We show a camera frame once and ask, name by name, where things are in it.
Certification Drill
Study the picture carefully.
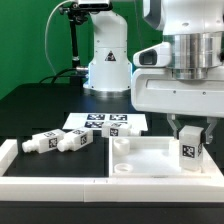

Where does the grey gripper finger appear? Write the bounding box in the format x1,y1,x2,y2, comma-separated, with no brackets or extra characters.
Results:
167,114,181,139
205,117,218,144

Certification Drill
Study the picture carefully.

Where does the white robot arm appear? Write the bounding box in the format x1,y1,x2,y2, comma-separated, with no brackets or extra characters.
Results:
80,0,224,141

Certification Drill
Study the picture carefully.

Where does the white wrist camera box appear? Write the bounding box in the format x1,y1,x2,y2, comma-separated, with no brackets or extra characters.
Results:
133,42,172,68

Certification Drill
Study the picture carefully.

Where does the white square table top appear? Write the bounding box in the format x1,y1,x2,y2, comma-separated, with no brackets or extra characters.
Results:
109,137,223,179

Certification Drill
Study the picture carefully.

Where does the white U-shaped fence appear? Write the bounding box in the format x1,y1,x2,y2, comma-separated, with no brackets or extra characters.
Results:
0,139,224,203

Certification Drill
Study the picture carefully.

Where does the black camera stand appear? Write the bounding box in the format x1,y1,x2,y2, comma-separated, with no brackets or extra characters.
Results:
52,3,88,87

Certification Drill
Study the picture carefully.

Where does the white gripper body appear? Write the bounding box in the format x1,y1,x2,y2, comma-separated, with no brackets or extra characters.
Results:
131,66,224,118

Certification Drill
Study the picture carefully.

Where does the black cable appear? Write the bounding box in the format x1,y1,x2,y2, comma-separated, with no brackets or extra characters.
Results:
39,68,88,84

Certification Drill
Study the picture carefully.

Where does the white sheet with markers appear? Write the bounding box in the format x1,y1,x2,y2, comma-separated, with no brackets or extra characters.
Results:
63,113,148,131

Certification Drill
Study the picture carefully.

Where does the white cable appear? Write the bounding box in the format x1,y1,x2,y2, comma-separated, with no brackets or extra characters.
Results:
44,0,80,76

